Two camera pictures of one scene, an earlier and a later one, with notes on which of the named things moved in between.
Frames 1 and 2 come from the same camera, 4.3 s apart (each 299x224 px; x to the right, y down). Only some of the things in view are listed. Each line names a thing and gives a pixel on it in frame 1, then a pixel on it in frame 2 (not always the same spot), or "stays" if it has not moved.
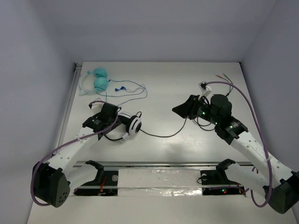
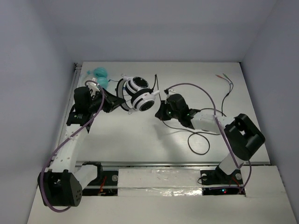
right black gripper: x=189 y=106 to x=161 y=114
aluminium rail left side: x=78 y=67 stays
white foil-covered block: x=159 y=182 stays
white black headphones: x=133 y=124 to x=133 y=94
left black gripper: x=114 y=115 to x=110 y=101
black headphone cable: x=196 y=123 to x=198 y=133
